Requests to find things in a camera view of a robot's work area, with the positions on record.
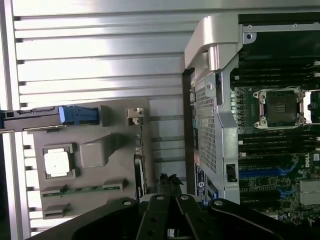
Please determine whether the grey plastic parts rack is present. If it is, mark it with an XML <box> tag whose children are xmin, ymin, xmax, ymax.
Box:
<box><xmin>21</xmin><ymin>98</ymin><xmax>151</xmax><ymax>221</ymax></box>

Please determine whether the green RAM stick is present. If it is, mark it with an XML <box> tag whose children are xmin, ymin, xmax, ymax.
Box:
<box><xmin>41</xmin><ymin>184</ymin><xmax>125</xmax><ymax>198</ymax></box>

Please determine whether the blue expansion slot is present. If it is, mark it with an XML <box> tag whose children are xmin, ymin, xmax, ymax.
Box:
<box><xmin>238</xmin><ymin>169</ymin><xmax>280</xmax><ymax>179</ymax></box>

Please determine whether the open black PC case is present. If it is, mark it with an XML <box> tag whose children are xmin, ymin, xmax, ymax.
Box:
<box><xmin>183</xmin><ymin>13</ymin><xmax>320</xmax><ymax>227</ymax></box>

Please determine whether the green motherboard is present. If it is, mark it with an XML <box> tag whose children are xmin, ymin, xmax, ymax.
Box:
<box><xmin>229</xmin><ymin>67</ymin><xmax>320</xmax><ymax>226</ymax></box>

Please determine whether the silver CPU chip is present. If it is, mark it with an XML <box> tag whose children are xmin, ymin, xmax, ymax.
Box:
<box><xmin>43</xmin><ymin>150</ymin><xmax>73</xmax><ymax>176</ymax></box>

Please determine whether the silver chipset heatsink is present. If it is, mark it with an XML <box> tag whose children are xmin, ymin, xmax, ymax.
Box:
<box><xmin>298</xmin><ymin>179</ymin><xmax>320</xmax><ymax>206</ymax></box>

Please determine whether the hard disk in blue carrier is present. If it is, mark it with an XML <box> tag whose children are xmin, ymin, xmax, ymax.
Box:
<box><xmin>0</xmin><ymin>106</ymin><xmax>98</xmax><ymax>131</ymax></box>

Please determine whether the CPU socket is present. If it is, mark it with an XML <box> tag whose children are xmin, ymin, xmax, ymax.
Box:
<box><xmin>252</xmin><ymin>86</ymin><xmax>307</xmax><ymax>130</ymax></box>

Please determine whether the metal socket cover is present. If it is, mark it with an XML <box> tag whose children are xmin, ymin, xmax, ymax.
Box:
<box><xmin>303</xmin><ymin>89</ymin><xmax>320</xmax><ymax>126</ymax></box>

